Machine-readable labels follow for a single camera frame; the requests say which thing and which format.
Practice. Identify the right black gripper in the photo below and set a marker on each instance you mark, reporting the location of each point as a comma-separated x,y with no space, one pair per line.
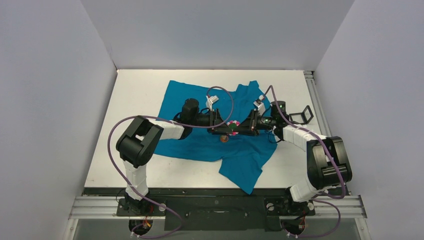
252,122

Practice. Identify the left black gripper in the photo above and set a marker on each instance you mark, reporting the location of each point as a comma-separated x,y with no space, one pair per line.
222,129

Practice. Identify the blue t-shirt garment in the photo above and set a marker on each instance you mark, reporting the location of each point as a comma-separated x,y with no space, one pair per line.
242,157

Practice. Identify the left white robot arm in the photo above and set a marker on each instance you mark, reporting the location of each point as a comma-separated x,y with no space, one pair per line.
137,144

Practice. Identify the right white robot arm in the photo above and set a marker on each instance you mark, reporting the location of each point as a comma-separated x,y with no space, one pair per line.
327,163

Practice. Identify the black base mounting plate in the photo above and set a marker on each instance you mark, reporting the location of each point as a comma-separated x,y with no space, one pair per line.
197,209

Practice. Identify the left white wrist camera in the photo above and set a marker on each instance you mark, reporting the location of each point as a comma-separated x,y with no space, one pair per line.
210,100

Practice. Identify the aluminium front rail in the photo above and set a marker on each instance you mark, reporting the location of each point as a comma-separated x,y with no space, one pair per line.
105,207

